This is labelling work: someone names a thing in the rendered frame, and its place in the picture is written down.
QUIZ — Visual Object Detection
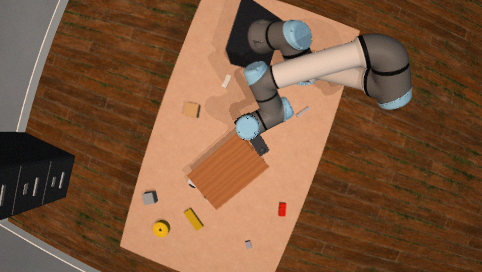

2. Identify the small red block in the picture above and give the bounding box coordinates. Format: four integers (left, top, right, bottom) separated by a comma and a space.
278, 203, 286, 216

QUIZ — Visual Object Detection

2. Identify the yellow short cylinder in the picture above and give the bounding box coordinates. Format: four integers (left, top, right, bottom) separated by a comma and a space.
153, 220, 170, 237

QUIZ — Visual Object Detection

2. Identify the yellow rectangular block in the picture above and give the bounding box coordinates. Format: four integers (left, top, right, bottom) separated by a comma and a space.
184, 208, 204, 231

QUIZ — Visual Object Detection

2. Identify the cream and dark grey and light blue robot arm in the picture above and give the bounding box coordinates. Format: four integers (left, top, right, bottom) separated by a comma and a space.
235, 19, 413, 156

